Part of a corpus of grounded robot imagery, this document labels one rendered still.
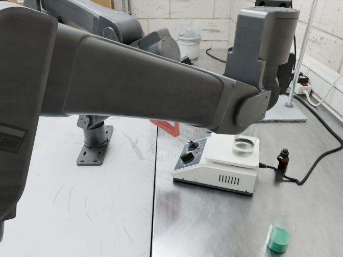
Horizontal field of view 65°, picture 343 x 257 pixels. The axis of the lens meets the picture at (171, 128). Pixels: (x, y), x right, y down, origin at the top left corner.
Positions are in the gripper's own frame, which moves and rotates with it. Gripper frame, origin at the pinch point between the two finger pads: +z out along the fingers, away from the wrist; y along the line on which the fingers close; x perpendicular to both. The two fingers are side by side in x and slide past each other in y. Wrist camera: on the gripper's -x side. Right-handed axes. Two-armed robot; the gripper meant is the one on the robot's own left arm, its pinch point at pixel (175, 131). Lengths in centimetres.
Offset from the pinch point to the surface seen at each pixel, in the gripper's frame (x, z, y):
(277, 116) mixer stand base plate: -28.8, 23.0, 29.5
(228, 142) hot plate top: -10.0, 9.3, 1.3
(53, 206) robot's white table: 30.8, -0.5, -9.7
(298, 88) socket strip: -45, 26, 50
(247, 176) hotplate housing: -10.3, 14.5, -7.6
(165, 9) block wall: -11, -35, 235
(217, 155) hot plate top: -6.4, 8.4, -4.0
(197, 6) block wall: -40, -22, 235
